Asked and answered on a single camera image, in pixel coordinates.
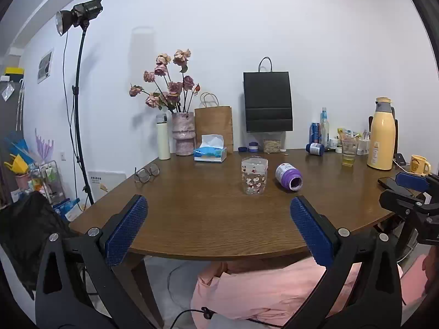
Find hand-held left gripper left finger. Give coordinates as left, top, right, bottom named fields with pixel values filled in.
left=34, top=194, right=165, bottom=329

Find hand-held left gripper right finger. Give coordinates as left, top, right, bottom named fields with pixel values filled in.
left=285, top=195, right=403, bottom=329

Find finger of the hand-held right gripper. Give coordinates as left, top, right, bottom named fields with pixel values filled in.
left=394, top=171, right=439, bottom=194
left=379, top=189, right=426, bottom=220

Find clear patterned cup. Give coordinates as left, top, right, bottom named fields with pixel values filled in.
left=241, top=156, right=269, bottom=196

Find pink cup of utensils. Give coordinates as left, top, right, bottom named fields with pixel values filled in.
left=3, top=137, right=35, bottom=190

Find person's right hand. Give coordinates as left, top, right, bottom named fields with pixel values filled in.
left=423, top=252, right=439, bottom=295

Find yellow mug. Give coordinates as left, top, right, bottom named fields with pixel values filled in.
left=410, top=154, right=432, bottom=175

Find black smartphone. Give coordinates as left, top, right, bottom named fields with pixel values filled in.
left=377, top=176, right=400, bottom=191

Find white board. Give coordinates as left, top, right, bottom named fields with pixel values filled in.
left=87, top=170, right=126, bottom=201

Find yellow thermos jug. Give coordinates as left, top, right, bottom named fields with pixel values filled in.
left=367, top=97, right=397, bottom=171

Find eyeglasses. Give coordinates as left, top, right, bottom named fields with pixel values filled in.
left=134, top=163, right=161, bottom=184

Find purple plastic bottle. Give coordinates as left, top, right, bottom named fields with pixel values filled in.
left=275, top=163, right=304, bottom=192

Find blue packet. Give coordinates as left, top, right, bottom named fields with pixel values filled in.
left=53, top=198, right=81, bottom=220

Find glass with yellow liquid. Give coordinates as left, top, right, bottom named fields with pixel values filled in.
left=341, top=139, right=358, bottom=167

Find pink jacket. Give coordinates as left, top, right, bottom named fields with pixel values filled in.
left=190, top=256, right=439, bottom=329

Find snack packets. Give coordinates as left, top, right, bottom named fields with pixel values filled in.
left=337, top=127, right=361, bottom=141

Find white bottle with blue cap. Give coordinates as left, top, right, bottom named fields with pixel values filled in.
left=305, top=142, right=325, bottom=157

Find black cloth bag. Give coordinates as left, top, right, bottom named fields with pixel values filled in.
left=0, top=191, right=80, bottom=299

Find clear jar of oats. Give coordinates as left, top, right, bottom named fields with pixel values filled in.
left=263, top=132, right=286, bottom=154

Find white thermos bottle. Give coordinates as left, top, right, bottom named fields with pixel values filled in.
left=156, top=113, right=171, bottom=160

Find clear plastic bottle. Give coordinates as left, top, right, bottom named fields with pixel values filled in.
left=320, top=107, right=331, bottom=148

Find blue drink can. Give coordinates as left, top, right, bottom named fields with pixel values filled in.
left=309, top=121, right=322, bottom=145

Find pink marbled vase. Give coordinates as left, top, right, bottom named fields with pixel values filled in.
left=171, top=111, right=196, bottom=156

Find blue tissue box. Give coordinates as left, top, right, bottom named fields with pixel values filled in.
left=193, top=134, right=228, bottom=163

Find purple plastic hanger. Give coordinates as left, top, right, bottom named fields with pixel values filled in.
left=34, top=128, right=55, bottom=162

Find black light stand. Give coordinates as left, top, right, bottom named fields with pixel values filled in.
left=70, top=24, right=95, bottom=207

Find brown paper bag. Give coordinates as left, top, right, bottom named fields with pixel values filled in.
left=194, top=92, right=235, bottom=153

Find black paper bag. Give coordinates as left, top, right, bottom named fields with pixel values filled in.
left=243, top=56, right=294, bottom=133

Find dried pink roses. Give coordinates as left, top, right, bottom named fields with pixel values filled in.
left=129, top=49, right=203, bottom=114

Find black studio light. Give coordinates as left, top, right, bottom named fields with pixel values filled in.
left=55, top=0, right=105, bottom=37

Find wire rack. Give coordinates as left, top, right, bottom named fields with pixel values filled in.
left=29, top=160, right=66, bottom=207

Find black cable with clip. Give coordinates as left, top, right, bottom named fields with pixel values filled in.
left=169, top=306, right=286, bottom=329

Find wall poster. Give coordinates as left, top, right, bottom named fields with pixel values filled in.
left=36, top=48, right=55, bottom=85

